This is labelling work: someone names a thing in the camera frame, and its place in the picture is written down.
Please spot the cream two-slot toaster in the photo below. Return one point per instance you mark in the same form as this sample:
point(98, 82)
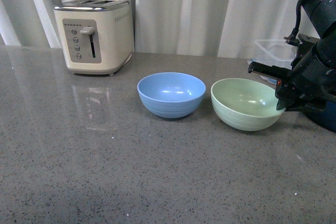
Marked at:
point(96, 36)

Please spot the white curtain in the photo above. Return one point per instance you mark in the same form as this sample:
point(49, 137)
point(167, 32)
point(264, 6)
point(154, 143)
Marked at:
point(218, 28)

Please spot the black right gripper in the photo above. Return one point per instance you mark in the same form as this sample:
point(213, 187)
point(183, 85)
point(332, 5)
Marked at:
point(311, 81)

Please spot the green plastic bowl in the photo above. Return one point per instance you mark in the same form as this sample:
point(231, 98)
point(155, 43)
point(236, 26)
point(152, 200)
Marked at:
point(244, 104)

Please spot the blue plastic bowl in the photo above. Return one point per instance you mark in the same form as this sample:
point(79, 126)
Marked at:
point(171, 95)

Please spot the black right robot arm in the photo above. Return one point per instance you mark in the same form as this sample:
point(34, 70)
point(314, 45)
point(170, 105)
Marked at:
point(321, 14)

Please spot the clear plastic food container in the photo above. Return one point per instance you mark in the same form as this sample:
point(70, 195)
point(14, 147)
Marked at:
point(273, 52)

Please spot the dark blue saucepan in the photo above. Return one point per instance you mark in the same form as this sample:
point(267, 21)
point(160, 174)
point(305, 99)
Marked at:
point(326, 118)

